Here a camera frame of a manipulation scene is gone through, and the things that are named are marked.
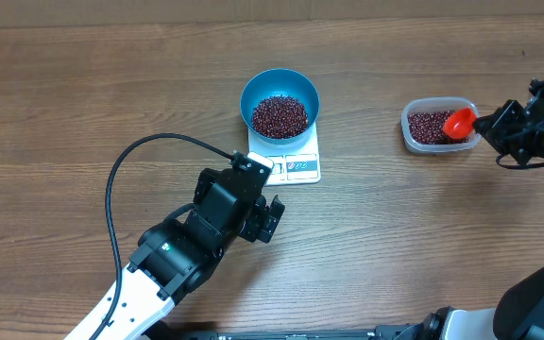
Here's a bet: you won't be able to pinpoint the blue plastic bowl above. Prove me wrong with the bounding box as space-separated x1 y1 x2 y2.
240 68 321 145

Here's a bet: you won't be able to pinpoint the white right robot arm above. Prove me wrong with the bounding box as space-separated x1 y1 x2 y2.
373 79 544 340

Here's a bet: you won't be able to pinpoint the clear plastic food container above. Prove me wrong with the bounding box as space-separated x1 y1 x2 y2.
400 96 482 155

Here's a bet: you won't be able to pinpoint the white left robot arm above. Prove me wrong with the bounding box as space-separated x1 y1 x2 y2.
68 162 284 339

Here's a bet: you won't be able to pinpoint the white digital kitchen scale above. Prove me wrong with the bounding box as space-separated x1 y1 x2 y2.
248 124 321 186

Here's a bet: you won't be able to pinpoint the red beans in bowl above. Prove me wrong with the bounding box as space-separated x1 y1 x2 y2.
251 95 310 139

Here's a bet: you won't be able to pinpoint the red measuring scoop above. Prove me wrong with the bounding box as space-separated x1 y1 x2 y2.
443 107 477 140

